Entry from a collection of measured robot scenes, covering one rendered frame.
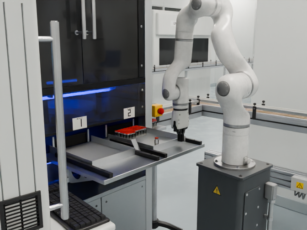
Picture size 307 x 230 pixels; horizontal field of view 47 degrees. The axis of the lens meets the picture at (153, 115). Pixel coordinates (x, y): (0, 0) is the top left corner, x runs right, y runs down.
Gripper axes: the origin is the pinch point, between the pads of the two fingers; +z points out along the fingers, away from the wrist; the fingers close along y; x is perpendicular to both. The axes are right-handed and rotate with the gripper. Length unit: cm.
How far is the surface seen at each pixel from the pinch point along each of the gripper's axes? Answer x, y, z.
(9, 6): 25, 100, -58
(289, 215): 9, -132, 92
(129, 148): -9.5, 28.3, 1.6
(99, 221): 23, 74, 11
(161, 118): -43, -33, 1
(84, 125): -32, 38, -9
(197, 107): -43, -74, -1
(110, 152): -16.9, 34.1, 3.5
